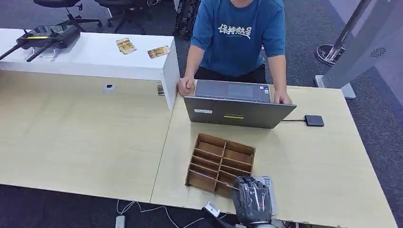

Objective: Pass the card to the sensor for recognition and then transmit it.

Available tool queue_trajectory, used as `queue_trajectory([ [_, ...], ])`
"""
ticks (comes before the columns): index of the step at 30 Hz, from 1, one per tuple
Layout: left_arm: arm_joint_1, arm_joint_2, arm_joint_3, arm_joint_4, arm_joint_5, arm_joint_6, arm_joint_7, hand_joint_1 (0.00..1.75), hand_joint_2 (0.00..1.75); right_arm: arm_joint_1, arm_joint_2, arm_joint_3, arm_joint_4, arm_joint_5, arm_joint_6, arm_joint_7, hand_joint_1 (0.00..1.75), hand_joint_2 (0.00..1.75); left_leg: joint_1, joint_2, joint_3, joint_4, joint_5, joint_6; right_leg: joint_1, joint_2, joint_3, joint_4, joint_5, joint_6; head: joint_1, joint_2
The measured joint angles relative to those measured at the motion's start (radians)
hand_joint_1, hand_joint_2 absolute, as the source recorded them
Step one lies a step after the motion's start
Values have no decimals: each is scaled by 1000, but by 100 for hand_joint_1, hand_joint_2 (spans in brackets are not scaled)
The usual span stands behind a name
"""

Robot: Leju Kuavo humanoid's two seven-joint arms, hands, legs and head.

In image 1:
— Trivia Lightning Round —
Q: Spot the person's left hand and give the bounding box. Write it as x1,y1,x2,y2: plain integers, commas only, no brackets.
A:
273,91,294,105

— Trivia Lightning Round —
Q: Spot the white power cable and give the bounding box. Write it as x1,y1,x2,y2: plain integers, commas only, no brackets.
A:
116,199,228,228

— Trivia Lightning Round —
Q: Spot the white desk riser shelf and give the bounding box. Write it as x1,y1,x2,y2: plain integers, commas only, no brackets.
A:
0,28,181,111

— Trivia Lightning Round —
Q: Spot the black equipment frame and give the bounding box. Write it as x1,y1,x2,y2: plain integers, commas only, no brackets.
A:
173,0,202,41

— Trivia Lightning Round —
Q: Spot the white kiosk stand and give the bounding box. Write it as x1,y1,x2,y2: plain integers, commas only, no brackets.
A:
314,0,403,100

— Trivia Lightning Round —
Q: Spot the white card with code print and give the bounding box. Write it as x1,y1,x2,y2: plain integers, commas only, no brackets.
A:
251,175,278,218

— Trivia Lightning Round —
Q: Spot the person's right hand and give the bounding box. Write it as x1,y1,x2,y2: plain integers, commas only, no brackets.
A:
177,76,196,97

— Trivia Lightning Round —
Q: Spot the person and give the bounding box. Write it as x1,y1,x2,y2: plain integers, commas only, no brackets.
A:
177,0,294,105

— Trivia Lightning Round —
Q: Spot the black device with antennas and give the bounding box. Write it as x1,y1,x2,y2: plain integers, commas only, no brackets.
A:
0,24,82,63

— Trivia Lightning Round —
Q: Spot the black card reader box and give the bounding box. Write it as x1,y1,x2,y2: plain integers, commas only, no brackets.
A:
304,114,325,128

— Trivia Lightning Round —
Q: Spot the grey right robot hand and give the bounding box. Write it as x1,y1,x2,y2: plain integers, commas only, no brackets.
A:
232,175,274,226

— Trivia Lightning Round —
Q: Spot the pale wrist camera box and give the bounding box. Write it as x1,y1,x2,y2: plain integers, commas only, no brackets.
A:
204,201,221,218

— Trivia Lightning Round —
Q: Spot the clear acrylic device stand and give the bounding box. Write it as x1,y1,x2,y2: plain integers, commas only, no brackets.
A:
30,46,58,60

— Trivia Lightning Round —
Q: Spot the chrome stanchion post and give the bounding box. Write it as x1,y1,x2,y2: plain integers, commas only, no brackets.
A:
315,0,373,67

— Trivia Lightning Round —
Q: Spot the wooden compartment box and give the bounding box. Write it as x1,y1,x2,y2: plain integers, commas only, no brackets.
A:
184,133,257,200

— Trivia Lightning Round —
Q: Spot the grey laptop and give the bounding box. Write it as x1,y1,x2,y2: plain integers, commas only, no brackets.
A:
183,79,297,129

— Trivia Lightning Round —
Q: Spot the black office chair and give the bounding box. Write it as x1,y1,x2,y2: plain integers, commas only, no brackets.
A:
32,0,103,33
94,0,149,35

